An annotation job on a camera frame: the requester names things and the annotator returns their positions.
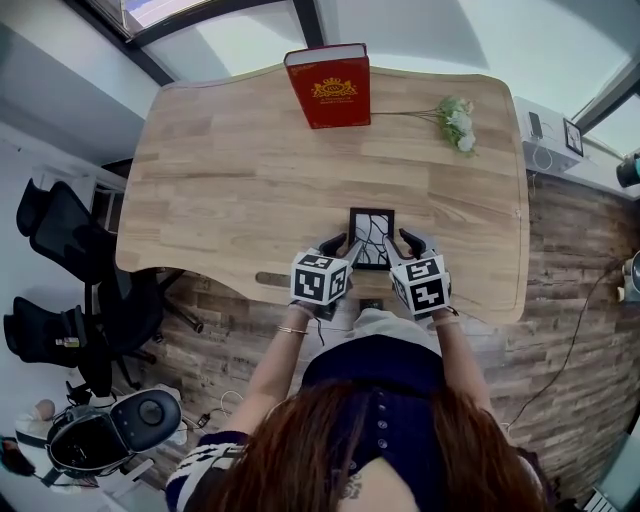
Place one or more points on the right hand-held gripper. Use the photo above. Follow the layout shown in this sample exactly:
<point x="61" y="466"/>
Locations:
<point x="422" y="290"/>

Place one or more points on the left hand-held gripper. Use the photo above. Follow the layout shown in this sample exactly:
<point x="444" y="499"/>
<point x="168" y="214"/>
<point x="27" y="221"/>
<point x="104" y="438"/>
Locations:
<point x="317" y="282"/>

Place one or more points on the black picture frame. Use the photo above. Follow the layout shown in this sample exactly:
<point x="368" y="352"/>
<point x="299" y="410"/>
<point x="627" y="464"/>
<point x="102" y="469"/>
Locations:
<point x="371" y="225"/>

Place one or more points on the person's left forearm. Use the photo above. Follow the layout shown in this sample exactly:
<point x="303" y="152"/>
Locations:
<point x="280" y="370"/>

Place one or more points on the person's right forearm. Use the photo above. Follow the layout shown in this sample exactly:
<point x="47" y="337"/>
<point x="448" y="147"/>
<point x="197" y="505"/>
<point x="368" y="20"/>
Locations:
<point x="462" y="360"/>

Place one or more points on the wooden desk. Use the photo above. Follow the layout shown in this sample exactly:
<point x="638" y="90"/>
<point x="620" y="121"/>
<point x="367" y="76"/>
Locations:
<point x="240" y="190"/>

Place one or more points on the person's dark shoe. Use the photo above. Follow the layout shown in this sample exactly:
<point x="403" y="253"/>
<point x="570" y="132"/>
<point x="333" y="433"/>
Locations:
<point x="371" y="305"/>

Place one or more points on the person's leg in beige trousers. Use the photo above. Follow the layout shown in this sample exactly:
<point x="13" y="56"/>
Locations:
<point x="390" y="327"/>

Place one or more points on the person's navy dress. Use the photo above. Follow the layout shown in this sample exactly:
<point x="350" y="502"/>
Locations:
<point x="370" y="360"/>

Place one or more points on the white artificial flower sprig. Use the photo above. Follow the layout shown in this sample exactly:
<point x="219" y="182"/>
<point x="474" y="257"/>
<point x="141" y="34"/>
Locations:
<point x="457" y="125"/>

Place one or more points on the red hardcover book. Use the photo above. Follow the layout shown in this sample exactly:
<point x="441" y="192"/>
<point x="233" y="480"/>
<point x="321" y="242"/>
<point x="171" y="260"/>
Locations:
<point x="335" y="95"/>

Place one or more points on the dark smartphone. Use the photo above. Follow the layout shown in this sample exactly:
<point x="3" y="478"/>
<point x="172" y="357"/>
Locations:
<point x="535" y="125"/>

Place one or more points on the black power adapter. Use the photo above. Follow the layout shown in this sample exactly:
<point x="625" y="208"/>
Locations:
<point x="203" y="420"/>

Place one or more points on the black teal cup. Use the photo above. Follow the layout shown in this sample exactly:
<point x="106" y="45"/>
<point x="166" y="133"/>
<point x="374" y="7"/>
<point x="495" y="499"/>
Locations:
<point x="629" y="171"/>

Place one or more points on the black office chair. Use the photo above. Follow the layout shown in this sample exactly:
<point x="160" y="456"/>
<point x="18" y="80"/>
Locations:
<point x="40" y="330"/>
<point x="75" y="235"/>

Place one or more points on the black framed picture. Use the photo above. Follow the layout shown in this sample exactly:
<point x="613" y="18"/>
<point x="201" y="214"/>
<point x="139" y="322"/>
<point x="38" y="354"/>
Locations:
<point x="574" y="136"/>

